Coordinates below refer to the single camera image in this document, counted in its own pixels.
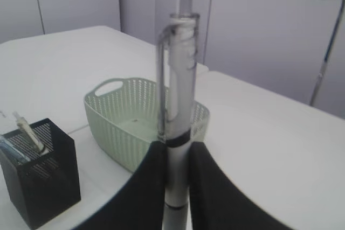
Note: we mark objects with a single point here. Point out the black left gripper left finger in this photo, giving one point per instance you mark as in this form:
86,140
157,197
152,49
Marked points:
139,204

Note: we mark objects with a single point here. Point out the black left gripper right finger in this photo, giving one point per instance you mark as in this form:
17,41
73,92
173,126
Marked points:
216,203

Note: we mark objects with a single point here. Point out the beige patterned pen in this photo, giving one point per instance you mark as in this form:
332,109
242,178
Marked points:
29,134

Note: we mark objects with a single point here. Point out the grey pen horizontal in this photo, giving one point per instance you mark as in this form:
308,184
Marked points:
7,147

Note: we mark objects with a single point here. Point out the grey pen vertical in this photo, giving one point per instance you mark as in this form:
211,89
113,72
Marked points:
176,51

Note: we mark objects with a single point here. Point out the grey-green plastic basket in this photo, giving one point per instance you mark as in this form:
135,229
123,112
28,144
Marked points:
123,122

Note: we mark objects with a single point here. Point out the black mesh pen holder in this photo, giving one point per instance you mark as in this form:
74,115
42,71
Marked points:
46,185

